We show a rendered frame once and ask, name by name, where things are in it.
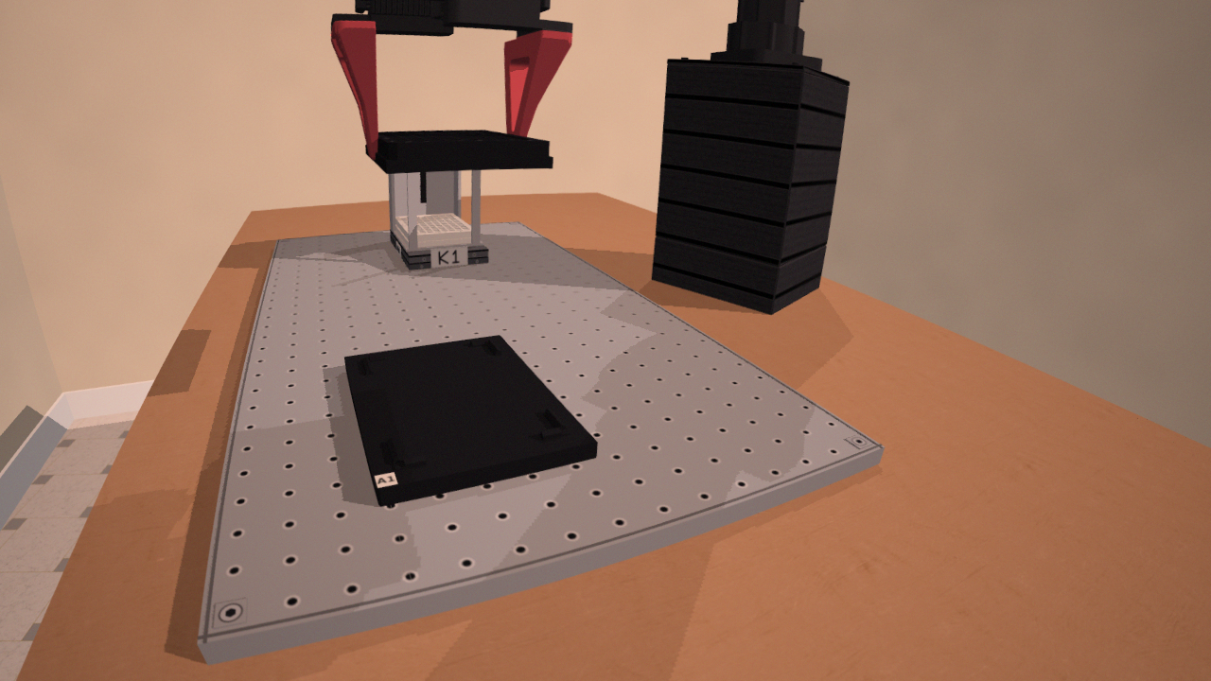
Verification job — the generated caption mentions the beige well plate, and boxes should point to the beige well plate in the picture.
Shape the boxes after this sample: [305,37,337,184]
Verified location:
[395,213,471,248]

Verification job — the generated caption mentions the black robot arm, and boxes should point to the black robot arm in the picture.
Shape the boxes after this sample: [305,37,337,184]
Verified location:
[711,0,822,71]

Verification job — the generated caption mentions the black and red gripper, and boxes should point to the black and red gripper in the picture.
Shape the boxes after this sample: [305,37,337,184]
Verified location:
[331,0,573,160]

